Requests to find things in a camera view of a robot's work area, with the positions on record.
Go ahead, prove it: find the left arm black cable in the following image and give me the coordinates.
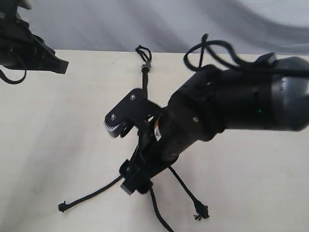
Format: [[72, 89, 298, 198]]
[[0, 53, 28, 85]]

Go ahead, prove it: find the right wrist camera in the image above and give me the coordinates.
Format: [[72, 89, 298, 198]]
[[104, 88, 162, 138]]

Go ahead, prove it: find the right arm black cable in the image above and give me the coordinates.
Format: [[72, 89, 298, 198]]
[[183, 33, 309, 80]]

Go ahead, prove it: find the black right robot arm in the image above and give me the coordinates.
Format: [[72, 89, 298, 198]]
[[119, 65, 309, 194]]

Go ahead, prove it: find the white backdrop cloth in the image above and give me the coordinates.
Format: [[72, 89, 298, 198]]
[[19, 0, 309, 54]]

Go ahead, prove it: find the clear tape piece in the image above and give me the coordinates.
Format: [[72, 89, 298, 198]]
[[141, 62, 152, 73]]

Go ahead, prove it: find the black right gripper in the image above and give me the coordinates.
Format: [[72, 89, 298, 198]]
[[119, 113, 200, 195]]

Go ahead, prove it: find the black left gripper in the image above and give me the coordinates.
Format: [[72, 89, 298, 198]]
[[0, 7, 69, 74]]

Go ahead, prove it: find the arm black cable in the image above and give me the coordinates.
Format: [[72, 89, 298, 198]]
[[0, 53, 28, 85], [183, 33, 309, 80]]

